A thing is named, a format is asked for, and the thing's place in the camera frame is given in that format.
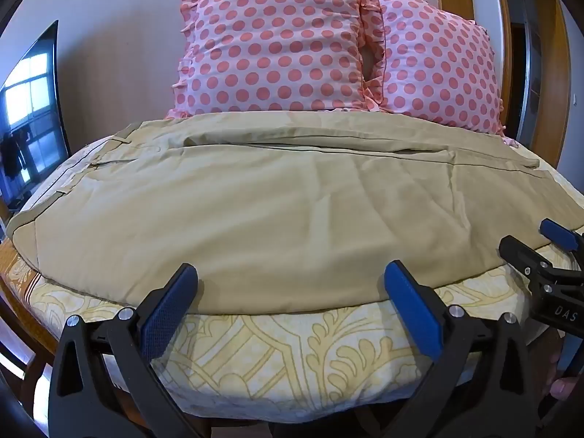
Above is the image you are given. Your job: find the person's right hand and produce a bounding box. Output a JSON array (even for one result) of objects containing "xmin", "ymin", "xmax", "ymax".
[{"xmin": 544, "ymin": 328, "xmax": 584, "ymax": 404}]

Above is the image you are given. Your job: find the wooden door frame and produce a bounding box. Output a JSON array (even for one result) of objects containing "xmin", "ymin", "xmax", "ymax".
[{"xmin": 433, "ymin": 0, "xmax": 573, "ymax": 169}]

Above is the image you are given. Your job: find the olive green blanket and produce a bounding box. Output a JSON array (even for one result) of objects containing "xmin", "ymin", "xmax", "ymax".
[{"xmin": 8, "ymin": 112, "xmax": 584, "ymax": 316}]

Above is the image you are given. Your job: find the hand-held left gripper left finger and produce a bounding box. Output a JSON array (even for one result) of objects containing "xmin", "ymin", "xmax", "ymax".
[{"xmin": 48, "ymin": 262, "xmax": 216, "ymax": 438}]

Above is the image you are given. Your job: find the yellow patterned bed sheet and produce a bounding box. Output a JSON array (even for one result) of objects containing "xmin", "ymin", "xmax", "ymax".
[{"xmin": 0, "ymin": 155, "xmax": 584, "ymax": 425}]

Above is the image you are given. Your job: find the flat screen television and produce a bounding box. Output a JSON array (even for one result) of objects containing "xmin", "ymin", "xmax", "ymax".
[{"xmin": 0, "ymin": 20, "xmax": 71, "ymax": 213}]

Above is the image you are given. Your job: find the pink polka dot ruffled pillow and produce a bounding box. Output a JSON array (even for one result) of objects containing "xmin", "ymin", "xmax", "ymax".
[
  {"xmin": 165, "ymin": 0, "xmax": 388, "ymax": 120},
  {"xmin": 360, "ymin": 0, "xmax": 521, "ymax": 149}
]

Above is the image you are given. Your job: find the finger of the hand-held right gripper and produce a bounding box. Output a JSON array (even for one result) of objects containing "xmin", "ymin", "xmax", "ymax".
[
  {"xmin": 499, "ymin": 234, "xmax": 554, "ymax": 284},
  {"xmin": 539, "ymin": 218, "xmax": 584, "ymax": 262}
]

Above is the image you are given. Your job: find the wooden bed frame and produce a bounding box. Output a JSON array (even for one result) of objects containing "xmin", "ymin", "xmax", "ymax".
[{"xmin": 0, "ymin": 233, "xmax": 62, "ymax": 420}]

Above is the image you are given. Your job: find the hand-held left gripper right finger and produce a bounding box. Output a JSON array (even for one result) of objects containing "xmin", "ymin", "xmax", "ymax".
[{"xmin": 364, "ymin": 259, "xmax": 556, "ymax": 438}]

